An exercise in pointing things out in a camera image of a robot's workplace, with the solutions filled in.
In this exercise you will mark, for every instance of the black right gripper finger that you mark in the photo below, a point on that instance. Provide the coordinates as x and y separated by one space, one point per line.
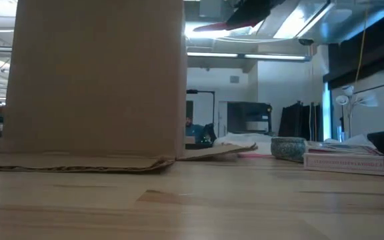
252 13

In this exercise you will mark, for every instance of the red box cutter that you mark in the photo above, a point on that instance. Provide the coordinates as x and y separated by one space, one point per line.
217 26

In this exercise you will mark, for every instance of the white bubble wrap sheet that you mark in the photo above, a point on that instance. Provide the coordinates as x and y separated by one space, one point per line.
245 140

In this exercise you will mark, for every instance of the brown cardboard box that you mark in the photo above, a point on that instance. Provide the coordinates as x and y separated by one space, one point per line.
95 83

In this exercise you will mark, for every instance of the pink playing card box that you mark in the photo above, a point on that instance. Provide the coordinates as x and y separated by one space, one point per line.
352 164

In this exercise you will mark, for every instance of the black background robot arm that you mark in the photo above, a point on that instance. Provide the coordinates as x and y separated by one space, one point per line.
208 135

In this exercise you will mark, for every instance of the fluorescent ceiling light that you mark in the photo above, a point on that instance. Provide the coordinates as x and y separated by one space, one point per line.
245 56

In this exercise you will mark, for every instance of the black background cabinet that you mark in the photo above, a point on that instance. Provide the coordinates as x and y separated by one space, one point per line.
248 116

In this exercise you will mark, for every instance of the black folded panel stack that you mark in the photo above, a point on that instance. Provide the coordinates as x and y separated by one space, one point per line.
298 121

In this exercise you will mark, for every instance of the white floor lamp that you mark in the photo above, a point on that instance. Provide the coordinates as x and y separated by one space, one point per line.
348 100

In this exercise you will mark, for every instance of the person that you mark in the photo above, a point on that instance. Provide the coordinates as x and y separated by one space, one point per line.
192 130

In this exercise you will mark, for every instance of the black ceiling camera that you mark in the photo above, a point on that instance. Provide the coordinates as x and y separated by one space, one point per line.
306 42

